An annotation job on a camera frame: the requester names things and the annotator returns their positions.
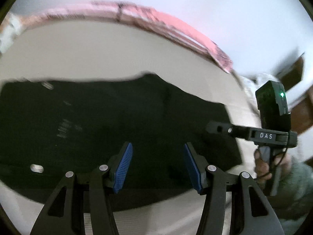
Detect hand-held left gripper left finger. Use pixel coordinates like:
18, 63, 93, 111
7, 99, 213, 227
30, 141, 134, 235

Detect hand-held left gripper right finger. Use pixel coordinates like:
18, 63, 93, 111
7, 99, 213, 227
183, 142, 285, 235

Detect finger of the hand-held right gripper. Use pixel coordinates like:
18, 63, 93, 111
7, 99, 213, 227
206, 121, 251, 140

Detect black pants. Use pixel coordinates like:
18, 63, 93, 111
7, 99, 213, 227
0, 72, 242, 212

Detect person's right forearm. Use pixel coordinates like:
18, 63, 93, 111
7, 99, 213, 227
269, 155, 313, 235

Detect person's right hand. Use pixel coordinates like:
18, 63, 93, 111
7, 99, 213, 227
254, 149, 273, 180

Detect brown wooden furniture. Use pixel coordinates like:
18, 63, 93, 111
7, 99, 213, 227
279, 52, 313, 162

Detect white crumpled cloth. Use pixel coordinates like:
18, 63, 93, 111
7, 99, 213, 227
238, 75, 260, 109

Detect pink striped tree-print pillow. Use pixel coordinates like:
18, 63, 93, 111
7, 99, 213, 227
18, 1, 233, 74

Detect white floral pillow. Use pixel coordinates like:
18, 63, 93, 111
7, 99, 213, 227
0, 13, 25, 54

